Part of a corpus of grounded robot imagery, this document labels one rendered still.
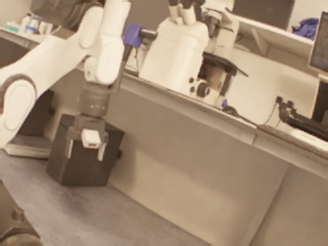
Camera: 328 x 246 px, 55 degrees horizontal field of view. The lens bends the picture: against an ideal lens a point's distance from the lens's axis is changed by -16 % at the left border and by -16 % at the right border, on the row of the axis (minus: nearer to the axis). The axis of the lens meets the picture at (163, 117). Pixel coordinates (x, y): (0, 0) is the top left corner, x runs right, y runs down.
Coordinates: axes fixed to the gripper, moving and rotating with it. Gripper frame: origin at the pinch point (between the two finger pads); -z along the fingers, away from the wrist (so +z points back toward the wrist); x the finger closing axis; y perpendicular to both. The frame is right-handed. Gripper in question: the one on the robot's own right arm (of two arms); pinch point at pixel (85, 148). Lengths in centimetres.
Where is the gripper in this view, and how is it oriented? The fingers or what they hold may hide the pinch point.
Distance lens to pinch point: 105.7
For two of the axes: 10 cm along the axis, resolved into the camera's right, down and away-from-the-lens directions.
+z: 2.3, -9.6, -1.7
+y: -5.0, -2.6, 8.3
